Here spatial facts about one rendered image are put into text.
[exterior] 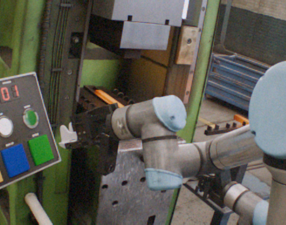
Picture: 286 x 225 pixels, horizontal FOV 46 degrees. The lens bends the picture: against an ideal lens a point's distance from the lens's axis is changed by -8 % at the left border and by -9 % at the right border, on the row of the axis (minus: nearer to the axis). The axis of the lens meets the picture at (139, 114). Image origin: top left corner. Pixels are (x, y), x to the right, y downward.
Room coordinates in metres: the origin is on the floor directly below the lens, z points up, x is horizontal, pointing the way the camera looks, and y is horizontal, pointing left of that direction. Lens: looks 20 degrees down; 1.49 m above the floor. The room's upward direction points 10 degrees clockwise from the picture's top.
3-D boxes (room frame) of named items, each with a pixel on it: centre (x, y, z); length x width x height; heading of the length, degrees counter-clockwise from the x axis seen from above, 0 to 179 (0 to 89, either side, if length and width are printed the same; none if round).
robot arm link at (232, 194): (0.85, -0.31, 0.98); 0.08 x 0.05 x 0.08; 127
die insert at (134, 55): (1.47, 0.16, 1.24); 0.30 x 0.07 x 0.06; 37
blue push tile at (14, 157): (0.80, 0.31, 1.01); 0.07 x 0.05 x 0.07; 152
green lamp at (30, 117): (0.90, 0.30, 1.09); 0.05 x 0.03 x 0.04; 127
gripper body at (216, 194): (0.92, -0.26, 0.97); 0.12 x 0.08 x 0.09; 37
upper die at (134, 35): (1.43, 0.15, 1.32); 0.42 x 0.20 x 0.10; 37
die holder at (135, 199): (1.47, 0.11, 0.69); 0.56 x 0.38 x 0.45; 37
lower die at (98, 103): (1.43, 0.15, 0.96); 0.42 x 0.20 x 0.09; 37
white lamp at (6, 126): (0.82, 0.35, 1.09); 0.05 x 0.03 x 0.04; 127
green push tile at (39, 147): (0.88, 0.26, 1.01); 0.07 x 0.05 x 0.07; 152
